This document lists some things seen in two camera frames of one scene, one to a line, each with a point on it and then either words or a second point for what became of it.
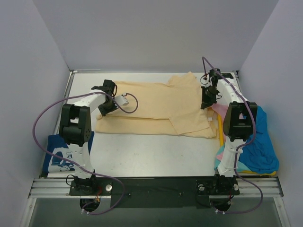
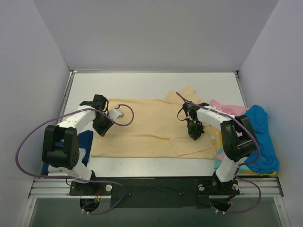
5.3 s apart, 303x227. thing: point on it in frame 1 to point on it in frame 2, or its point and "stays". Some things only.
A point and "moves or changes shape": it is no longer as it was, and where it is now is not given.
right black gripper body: x=206 y=101 to x=195 y=129
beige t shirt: x=158 y=109 moves or changes shape
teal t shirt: x=240 y=166 stays
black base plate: x=157 y=192 stays
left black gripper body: x=104 y=109 to x=103 y=126
